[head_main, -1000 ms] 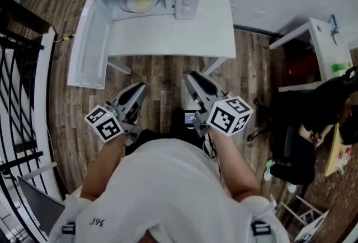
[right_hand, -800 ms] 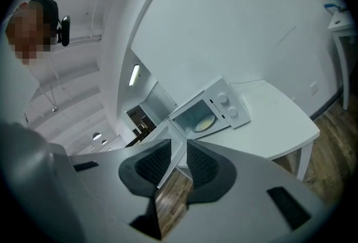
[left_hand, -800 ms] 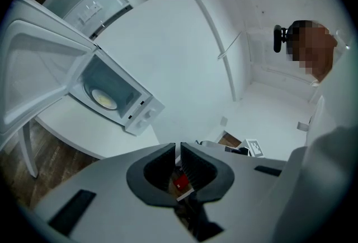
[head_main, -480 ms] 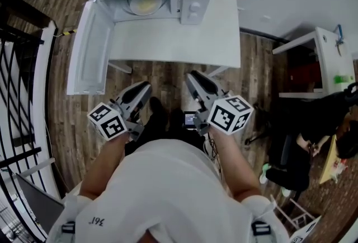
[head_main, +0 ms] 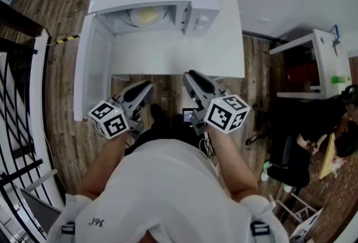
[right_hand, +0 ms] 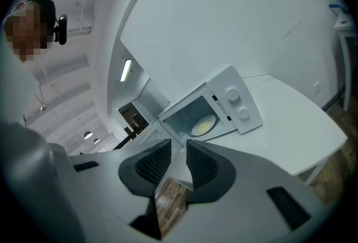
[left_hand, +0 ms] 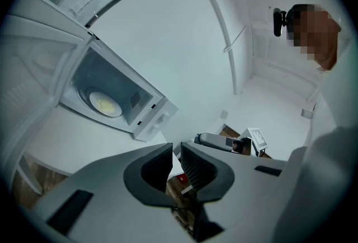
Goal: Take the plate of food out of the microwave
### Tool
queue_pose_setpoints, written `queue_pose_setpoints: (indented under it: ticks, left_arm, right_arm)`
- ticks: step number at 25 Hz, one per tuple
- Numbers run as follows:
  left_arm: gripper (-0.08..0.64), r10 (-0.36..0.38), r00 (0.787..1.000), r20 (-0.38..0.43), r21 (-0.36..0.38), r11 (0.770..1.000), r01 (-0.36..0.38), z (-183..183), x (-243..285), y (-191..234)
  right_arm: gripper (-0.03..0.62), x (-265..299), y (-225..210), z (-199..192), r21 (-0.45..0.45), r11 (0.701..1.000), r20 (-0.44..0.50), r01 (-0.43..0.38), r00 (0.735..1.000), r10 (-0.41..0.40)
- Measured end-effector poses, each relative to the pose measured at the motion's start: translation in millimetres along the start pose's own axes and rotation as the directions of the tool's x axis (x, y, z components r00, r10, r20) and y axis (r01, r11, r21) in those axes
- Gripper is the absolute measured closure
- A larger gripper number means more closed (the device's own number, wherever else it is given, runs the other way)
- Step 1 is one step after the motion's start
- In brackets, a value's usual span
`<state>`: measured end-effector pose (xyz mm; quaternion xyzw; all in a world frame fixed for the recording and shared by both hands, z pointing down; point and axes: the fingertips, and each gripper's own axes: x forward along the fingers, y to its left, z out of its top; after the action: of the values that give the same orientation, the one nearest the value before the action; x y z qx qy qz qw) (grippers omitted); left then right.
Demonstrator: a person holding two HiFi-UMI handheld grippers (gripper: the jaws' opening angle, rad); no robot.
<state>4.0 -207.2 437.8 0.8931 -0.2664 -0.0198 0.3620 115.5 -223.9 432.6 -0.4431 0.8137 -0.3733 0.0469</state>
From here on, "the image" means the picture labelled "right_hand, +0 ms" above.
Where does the person's white t-shirt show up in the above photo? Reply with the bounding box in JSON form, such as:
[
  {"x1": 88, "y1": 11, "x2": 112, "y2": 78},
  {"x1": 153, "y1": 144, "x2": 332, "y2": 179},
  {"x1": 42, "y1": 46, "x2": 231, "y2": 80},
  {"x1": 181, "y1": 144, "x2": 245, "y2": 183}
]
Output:
[{"x1": 0, "y1": 37, "x2": 40, "y2": 130}]

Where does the ceiling tube light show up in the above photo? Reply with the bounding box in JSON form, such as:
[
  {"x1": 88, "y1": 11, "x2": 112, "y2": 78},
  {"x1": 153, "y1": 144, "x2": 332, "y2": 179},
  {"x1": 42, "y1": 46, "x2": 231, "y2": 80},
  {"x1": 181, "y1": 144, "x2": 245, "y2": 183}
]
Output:
[{"x1": 120, "y1": 59, "x2": 132, "y2": 83}]

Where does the small white side table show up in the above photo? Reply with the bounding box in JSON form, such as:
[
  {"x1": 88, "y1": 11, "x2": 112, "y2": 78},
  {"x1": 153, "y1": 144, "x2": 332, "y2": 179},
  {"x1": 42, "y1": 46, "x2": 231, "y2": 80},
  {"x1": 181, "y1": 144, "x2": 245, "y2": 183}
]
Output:
[{"x1": 328, "y1": 3, "x2": 358, "y2": 113}]

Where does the white round plate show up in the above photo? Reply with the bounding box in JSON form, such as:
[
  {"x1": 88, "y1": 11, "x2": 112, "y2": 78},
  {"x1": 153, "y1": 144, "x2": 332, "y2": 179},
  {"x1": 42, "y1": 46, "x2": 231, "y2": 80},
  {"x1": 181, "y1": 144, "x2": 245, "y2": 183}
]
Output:
[{"x1": 187, "y1": 114, "x2": 218, "y2": 137}]

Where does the white microwave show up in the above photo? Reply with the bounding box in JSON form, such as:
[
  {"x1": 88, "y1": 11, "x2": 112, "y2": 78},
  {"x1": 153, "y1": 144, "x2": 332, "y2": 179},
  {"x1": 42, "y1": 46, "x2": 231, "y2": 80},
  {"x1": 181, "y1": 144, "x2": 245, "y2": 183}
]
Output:
[{"x1": 121, "y1": 64, "x2": 264, "y2": 153}]

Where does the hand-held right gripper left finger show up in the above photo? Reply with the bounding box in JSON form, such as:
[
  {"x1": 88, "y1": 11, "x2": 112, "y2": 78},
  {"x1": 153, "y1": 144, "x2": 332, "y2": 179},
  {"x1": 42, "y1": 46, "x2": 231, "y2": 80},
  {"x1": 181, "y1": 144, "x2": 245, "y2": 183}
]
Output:
[{"x1": 68, "y1": 138, "x2": 173, "y2": 241}]

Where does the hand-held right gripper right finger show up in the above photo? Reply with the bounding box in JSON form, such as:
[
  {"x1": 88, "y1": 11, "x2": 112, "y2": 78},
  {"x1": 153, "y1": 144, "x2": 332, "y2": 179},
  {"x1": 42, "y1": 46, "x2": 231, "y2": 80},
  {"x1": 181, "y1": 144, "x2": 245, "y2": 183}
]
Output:
[{"x1": 164, "y1": 138, "x2": 335, "y2": 243}]

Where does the black head camera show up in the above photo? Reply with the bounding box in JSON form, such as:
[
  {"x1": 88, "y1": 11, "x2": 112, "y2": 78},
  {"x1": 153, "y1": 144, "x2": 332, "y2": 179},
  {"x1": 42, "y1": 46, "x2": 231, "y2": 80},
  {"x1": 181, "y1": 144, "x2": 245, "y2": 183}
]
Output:
[{"x1": 54, "y1": 13, "x2": 68, "y2": 46}]

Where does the blue clip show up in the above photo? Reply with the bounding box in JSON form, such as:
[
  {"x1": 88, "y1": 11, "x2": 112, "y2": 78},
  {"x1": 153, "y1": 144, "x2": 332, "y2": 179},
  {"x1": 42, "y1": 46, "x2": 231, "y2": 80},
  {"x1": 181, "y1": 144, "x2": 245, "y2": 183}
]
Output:
[{"x1": 328, "y1": 3, "x2": 350, "y2": 15}]

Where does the black stair railing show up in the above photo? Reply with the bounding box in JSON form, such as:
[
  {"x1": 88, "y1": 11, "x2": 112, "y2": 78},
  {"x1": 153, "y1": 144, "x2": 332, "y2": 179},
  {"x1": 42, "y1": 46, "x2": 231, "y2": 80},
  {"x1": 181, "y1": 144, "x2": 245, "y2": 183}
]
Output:
[{"x1": 113, "y1": 124, "x2": 142, "y2": 151}]

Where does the person's head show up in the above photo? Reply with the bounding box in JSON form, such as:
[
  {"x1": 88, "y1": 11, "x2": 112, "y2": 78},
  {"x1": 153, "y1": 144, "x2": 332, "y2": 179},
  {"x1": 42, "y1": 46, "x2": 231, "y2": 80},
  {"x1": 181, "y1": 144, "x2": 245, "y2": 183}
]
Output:
[{"x1": 4, "y1": 0, "x2": 56, "y2": 63}]

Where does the large white table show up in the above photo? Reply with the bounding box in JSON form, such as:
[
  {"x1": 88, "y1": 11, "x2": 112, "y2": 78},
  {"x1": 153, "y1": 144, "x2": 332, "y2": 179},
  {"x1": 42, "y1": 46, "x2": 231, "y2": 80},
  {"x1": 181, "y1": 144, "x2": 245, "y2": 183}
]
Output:
[{"x1": 167, "y1": 74, "x2": 348, "y2": 191}]

